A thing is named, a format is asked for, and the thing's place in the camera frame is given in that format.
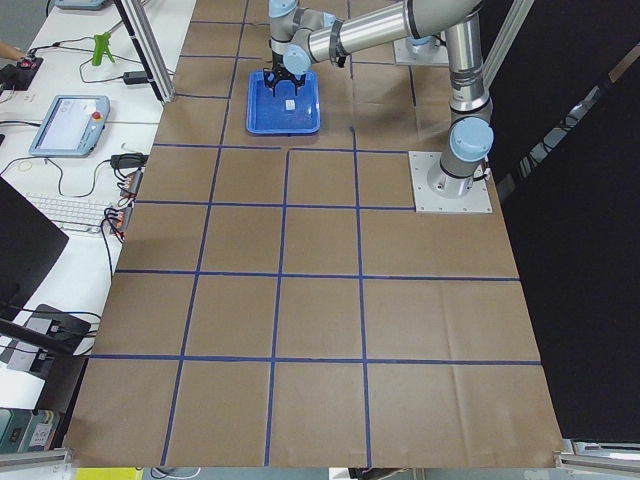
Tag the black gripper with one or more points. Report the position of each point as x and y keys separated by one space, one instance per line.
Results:
x=278 y=79

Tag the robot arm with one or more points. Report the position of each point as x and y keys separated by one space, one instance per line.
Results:
x=301 y=37

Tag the blue plastic tray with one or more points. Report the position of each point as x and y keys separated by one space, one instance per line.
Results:
x=266 y=114

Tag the black power adapter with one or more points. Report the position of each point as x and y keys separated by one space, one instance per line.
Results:
x=134 y=77

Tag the teach pendant tablet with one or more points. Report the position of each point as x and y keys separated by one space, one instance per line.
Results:
x=72 y=126

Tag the white keyboard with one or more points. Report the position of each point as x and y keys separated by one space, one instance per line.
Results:
x=74 y=216

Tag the black monitor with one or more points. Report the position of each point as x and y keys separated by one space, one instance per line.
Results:
x=30 y=246

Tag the black monitor stand base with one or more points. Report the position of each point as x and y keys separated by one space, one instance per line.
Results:
x=66 y=330

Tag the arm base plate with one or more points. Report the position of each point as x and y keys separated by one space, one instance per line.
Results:
x=430 y=54
x=435 y=192

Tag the aluminium frame post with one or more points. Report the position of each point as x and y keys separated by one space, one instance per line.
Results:
x=138 y=27

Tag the green handled reacher grabber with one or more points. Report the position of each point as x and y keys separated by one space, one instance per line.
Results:
x=101 y=49

